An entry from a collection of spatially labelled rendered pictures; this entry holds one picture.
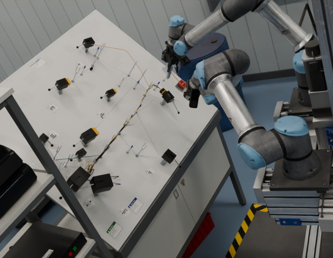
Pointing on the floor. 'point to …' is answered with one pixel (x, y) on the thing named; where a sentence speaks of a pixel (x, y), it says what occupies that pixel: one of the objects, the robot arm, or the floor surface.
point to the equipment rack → (39, 188)
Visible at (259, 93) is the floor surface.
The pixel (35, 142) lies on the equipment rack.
